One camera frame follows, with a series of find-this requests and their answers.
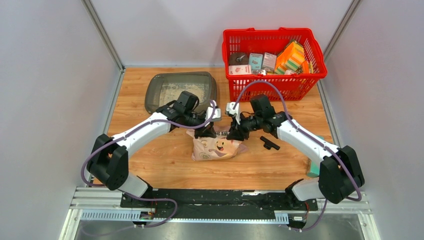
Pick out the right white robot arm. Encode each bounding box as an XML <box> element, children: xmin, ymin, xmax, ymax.
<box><xmin>225</xmin><ymin>94</ymin><xmax>365</xmax><ymax>210</ymax></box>

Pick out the red plastic basket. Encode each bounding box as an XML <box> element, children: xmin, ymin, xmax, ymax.
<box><xmin>221</xmin><ymin>27</ymin><xmax>328</xmax><ymax>102</ymax></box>

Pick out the teal small box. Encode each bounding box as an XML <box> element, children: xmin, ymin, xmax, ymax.
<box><xmin>248</xmin><ymin>53</ymin><xmax>264</xmax><ymax>71</ymax></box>

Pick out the black bag clip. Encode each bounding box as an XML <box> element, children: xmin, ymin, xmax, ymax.
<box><xmin>259</xmin><ymin>136</ymin><xmax>281</xmax><ymax>151</ymax></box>

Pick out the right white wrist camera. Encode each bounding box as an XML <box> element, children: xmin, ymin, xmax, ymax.
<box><xmin>225</xmin><ymin>101</ymin><xmax>241</xmax><ymax>125</ymax></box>

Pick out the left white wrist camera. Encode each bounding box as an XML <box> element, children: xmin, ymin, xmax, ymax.
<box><xmin>205</xmin><ymin>100</ymin><xmax>222</xmax><ymax>122</ymax></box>

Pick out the pink white small box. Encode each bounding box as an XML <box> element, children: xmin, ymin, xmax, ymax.
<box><xmin>228</xmin><ymin>64</ymin><xmax>252</xmax><ymax>76</ymax></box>

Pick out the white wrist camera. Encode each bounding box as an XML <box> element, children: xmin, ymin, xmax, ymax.
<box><xmin>225</xmin><ymin>101</ymin><xmax>241</xmax><ymax>125</ymax></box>
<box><xmin>205</xmin><ymin>100</ymin><xmax>222</xmax><ymax>122</ymax></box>

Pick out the grey litter box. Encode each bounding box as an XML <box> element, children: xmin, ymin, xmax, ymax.
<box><xmin>144</xmin><ymin>71</ymin><xmax>218</xmax><ymax>114</ymax></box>

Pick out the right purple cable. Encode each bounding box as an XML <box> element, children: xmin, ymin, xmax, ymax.
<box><xmin>233</xmin><ymin>80</ymin><xmax>363</xmax><ymax>232</ymax></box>

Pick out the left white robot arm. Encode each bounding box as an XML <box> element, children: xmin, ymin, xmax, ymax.
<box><xmin>81</xmin><ymin>91</ymin><xmax>221</xmax><ymax>208</ymax></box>

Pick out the pink cat litter bag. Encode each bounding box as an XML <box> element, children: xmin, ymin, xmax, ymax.
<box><xmin>186</xmin><ymin>126</ymin><xmax>248</xmax><ymax>161</ymax></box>

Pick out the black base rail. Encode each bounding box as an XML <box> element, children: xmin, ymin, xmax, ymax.
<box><xmin>120</xmin><ymin>188</ymin><xmax>318</xmax><ymax>220</ymax></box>

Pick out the teal black brush block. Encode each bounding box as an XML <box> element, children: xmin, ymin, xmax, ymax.
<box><xmin>306</xmin><ymin>156</ymin><xmax>322</xmax><ymax>178</ymax></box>

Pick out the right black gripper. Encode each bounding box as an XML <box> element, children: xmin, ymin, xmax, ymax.
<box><xmin>226</xmin><ymin>112</ymin><xmax>262</xmax><ymax>142</ymax></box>

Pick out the orange sponge pack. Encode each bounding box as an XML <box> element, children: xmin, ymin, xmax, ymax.
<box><xmin>274</xmin><ymin>40</ymin><xmax>313</xmax><ymax>75</ymax></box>

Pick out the grey small box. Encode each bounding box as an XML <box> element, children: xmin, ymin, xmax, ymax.
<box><xmin>261</xmin><ymin>52</ymin><xmax>277</xmax><ymax>73</ymax></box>

